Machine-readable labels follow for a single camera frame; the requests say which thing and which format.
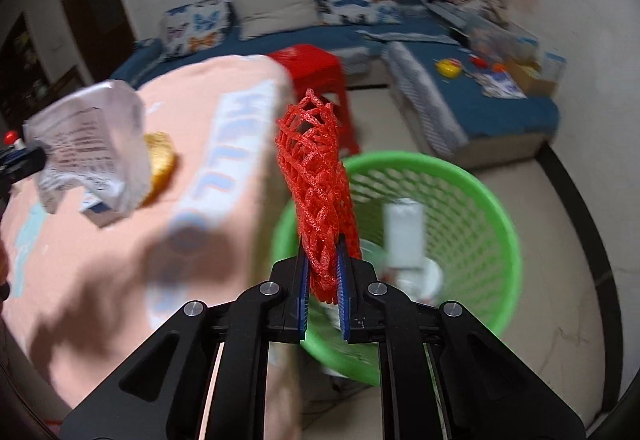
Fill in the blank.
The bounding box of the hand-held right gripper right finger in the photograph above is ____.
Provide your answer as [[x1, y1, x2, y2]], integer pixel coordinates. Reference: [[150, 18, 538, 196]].
[[336, 240, 586, 440]]

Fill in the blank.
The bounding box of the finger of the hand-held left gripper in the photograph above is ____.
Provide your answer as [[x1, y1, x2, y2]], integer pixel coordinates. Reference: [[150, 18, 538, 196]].
[[0, 146, 47, 182]]

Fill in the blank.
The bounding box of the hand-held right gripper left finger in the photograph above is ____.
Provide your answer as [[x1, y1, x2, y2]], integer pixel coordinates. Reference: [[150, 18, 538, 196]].
[[60, 250, 309, 440]]

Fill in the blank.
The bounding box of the clear plastic container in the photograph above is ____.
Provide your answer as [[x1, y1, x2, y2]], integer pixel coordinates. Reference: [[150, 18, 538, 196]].
[[24, 80, 153, 215]]

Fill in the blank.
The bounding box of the white plastic bottle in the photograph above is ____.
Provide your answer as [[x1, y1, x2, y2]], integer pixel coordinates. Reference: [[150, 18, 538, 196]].
[[381, 201, 427, 271]]

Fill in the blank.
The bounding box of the red foam net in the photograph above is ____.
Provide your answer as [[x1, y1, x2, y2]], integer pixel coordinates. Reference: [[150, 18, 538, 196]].
[[276, 88, 363, 305]]

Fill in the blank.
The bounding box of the green mesh basket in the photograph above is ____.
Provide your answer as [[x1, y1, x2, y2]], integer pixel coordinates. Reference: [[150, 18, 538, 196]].
[[270, 151, 523, 388]]

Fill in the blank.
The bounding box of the small blue white carton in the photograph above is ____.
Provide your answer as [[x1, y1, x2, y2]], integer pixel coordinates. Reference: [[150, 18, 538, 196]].
[[79, 190, 123, 227]]

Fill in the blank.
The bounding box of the dark shelf cabinet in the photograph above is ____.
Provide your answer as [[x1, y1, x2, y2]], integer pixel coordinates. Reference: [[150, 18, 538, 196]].
[[0, 12, 51, 121]]

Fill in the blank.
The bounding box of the yellow round snack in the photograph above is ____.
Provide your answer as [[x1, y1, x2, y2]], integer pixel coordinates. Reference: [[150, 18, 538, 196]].
[[142, 132, 177, 208]]

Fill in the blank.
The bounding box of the dark wooden door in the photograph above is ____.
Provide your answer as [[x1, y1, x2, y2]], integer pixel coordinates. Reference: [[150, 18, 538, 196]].
[[54, 0, 136, 85]]

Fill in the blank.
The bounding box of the grey throw blanket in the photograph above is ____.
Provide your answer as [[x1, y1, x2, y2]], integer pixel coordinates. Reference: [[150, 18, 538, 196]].
[[387, 41, 468, 158]]

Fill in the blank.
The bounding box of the red plastic stool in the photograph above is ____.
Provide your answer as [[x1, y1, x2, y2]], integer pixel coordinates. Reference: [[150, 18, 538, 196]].
[[266, 44, 361, 157]]

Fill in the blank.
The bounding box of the blue sofa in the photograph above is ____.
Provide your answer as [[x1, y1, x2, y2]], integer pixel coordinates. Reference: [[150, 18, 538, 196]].
[[107, 0, 560, 171]]

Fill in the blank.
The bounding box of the yellow toy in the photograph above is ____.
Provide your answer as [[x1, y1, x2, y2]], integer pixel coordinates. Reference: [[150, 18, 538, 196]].
[[435, 58, 463, 79]]

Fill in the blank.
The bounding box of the blue booklet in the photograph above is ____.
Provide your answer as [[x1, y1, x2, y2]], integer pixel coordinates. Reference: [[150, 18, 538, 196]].
[[480, 70, 528, 99]]

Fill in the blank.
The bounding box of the cardboard box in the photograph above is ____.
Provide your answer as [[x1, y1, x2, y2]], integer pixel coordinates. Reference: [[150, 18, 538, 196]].
[[505, 57, 551, 95]]

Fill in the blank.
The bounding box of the beige cushion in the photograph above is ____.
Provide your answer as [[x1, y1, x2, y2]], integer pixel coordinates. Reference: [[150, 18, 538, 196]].
[[231, 0, 321, 40]]

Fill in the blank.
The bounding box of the clear storage box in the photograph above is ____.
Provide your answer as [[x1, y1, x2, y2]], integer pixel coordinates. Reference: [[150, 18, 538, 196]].
[[467, 12, 541, 63]]

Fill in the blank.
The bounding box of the blue white box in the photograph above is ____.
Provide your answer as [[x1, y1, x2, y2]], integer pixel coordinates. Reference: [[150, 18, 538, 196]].
[[542, 50, 568, 83]]

